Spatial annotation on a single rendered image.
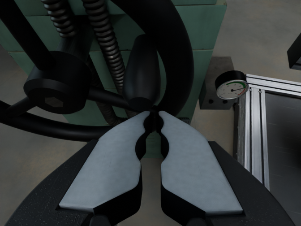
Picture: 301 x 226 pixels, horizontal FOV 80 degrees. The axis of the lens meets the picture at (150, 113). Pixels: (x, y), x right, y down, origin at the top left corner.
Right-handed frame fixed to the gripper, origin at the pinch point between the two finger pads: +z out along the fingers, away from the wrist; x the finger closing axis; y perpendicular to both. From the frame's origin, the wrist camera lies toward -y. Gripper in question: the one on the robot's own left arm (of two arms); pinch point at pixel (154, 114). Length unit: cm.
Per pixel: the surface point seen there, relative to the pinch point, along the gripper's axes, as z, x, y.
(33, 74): 4.8, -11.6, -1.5
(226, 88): 24.4, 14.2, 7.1
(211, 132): 77, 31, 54
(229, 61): 37.7, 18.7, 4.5
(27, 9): 12.2, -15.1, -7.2
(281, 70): 119, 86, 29
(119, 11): 12.5, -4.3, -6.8
